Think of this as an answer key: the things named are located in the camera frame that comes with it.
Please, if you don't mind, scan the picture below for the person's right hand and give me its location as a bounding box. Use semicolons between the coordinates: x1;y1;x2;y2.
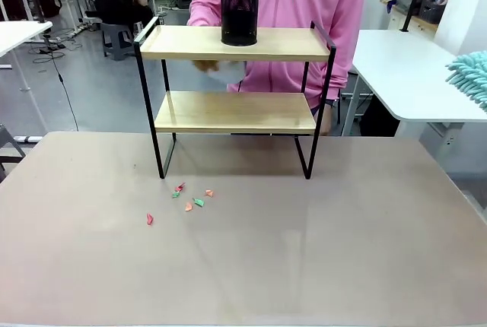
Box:
191;59;223;74

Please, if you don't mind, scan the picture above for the white cleaning cloth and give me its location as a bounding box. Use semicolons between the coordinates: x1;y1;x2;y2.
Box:
207;60;247;86

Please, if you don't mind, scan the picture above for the teal microfiber duster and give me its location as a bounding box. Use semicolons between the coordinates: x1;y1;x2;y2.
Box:
444;50;487;113

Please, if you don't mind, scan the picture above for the left forearm pink sleeve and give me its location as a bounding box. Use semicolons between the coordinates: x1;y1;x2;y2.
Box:
308;51;350;112

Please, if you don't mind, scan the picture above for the right forearm pink sleeve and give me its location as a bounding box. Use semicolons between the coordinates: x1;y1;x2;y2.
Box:
186;0;224;28

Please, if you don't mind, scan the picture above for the black mesh pen holder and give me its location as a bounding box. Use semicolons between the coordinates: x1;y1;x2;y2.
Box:
220;0;260;48

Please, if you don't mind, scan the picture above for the large white rounded table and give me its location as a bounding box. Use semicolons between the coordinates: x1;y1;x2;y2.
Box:
339;29;487;138

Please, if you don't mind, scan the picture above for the grey plastic stool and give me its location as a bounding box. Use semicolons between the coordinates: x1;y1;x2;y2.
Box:
100;21;144;62

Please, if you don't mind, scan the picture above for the light wood cabinet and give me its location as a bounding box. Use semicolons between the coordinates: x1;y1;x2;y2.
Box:
379;0;439;37

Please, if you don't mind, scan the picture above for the grey plastic crate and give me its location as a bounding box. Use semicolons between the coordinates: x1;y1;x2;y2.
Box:
417;0;447;24

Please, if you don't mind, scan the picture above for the black backpack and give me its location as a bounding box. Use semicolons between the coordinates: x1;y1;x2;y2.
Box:
37;0;63;18

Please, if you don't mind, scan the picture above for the white table with white legs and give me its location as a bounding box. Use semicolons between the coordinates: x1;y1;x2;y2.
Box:
0;21;53;93

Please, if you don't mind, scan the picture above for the two-tier wood shelf black frame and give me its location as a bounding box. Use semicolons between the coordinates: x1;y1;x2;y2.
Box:
132;16;338;181

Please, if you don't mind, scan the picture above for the black floor cable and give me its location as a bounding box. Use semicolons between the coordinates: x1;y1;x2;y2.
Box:
48;43;80;132

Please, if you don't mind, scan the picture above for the grey metal frame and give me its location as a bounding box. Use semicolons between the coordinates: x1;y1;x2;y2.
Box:
0;122;27;184

